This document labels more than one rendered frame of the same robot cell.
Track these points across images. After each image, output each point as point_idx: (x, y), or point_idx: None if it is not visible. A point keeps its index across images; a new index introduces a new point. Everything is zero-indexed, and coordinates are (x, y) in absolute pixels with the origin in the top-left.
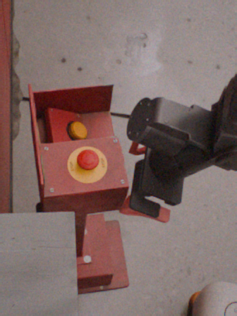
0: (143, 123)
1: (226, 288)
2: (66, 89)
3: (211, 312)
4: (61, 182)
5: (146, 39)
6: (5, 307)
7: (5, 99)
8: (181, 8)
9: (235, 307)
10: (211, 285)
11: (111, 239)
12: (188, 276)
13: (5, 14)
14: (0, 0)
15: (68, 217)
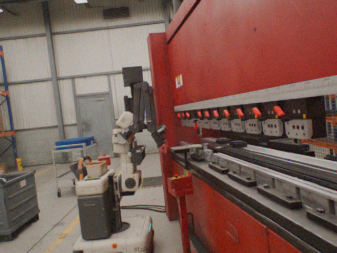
0: (163, 128)
1: (139, 238)
2: (184, 177)
3: (144, 234)
4: (180, 176)
5: None
6: (180, 146)
7: (209, 217)
8: None
9: (137, 235)
10: (144, 239)
11: None
12: None
13: (220, 229)
14: (212, 198)
15: (174, 149)
